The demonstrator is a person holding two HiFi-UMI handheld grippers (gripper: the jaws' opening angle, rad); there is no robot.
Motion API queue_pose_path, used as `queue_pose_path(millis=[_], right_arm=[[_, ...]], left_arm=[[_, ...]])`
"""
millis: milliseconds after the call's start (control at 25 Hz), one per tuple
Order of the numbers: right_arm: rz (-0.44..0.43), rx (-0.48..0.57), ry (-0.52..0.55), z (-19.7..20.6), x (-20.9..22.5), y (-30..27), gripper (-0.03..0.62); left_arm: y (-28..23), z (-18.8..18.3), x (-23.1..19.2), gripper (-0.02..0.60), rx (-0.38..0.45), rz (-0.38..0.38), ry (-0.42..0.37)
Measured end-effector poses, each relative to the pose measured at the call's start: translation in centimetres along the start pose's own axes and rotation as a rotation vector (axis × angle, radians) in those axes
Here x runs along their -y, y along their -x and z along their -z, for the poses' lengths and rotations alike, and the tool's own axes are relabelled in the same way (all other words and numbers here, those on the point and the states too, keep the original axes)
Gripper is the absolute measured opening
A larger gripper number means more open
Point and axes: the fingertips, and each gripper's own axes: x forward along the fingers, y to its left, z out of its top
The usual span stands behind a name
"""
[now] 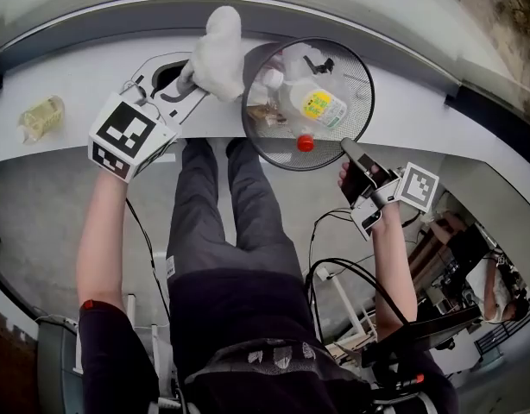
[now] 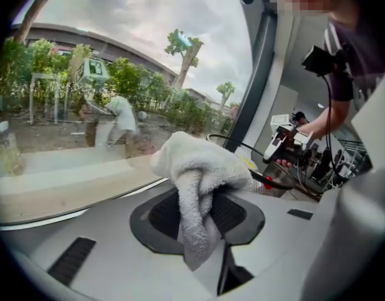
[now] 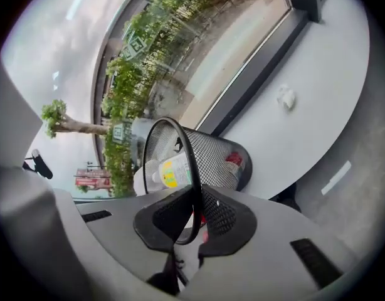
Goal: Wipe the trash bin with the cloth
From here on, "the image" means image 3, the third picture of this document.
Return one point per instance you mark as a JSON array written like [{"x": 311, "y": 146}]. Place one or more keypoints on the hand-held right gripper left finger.
[{"x": 117, "y": 224}]

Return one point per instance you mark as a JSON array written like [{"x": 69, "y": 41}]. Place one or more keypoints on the red round lid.
[{"x": 234, "y": 160}]

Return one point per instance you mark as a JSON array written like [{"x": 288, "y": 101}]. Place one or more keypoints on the crumpled white paper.
[{"x": 286, "y": 97}]

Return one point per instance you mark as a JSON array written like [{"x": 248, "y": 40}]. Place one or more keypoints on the pruned tree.
[{"x": 64, "y": 121}]

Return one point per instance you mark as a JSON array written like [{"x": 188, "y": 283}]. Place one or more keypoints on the black head-worn camera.
[{"x": 42, "y": 165}]

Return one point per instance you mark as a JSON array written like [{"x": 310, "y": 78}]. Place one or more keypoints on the black window frame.
[{"x": 258, "y": 71}]

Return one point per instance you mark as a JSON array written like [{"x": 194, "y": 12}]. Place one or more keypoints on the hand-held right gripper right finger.
[{"x": 267, "y": 230}]

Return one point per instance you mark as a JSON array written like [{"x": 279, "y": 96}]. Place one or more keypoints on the red signboard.
[{"x": 92, "y": 180}]

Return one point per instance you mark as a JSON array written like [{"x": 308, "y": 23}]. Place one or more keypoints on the clear bottle with yellow label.
[{"x": 173, "y": 171}]

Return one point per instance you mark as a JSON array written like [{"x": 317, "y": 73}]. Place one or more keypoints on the grey window ledge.
[{"x": 305, "y": 58}]

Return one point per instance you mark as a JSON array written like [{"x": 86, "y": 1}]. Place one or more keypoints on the green hedge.
[{"x": 123, "y": 83}]

